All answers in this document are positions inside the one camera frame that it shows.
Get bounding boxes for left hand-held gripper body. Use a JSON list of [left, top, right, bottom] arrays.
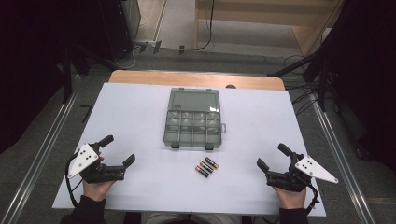
[[66, 142, 126, 185]]

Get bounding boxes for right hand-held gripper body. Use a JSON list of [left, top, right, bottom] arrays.
[[264, 151, 340, 193]]

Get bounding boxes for black and copper battery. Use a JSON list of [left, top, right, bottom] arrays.
[[194, 165, 210, 178], [199, 161, 215, 174], [204, 156, 219, 169]]

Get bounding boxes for grey clear plastic organizer box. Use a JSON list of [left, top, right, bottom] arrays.
[[163, 87, 228, 151]]

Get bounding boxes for person's right hand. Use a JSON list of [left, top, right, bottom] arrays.
[[274, 185, 308, 210]]

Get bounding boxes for person's left hand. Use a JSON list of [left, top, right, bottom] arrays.
[[82, 155, 117, 203]]

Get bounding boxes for white board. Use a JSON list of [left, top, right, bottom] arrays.
[[51, 82, 327, 217]]

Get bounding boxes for black metal stand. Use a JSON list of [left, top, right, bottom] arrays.
[[57, 43, 92, 105], [267, 46, 335, 112]]

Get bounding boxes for person's legs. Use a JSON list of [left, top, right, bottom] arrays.
[[146, 212, 242, 224]]

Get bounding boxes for wooden table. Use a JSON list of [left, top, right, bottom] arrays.
[[107, 69, 286, 91]]

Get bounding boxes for dark cabinet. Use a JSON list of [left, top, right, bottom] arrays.
[[99, 0, 142, 62]]

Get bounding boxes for light wooden shelf unit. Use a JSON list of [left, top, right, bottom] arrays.
[[194, 0, 347, 57]]

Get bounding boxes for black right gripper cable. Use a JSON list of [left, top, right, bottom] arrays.
[[305, 182, 321, 217]]

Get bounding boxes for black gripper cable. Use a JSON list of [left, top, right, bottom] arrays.
[[305, 182, 321, 217], [64, 149, 82, 209]]

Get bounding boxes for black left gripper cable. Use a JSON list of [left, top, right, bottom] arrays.
[[64, 149, 82, 209]]

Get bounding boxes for black floor cables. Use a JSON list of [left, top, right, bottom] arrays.
[[283, 54, 322, 117]]

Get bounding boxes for metal floor rail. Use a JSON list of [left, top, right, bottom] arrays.
[[0, 90, 79, 224], [311, 99, 378, 224]]

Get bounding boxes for black hanging cable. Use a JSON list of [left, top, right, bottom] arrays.
[[195, 0, 216, 51]]

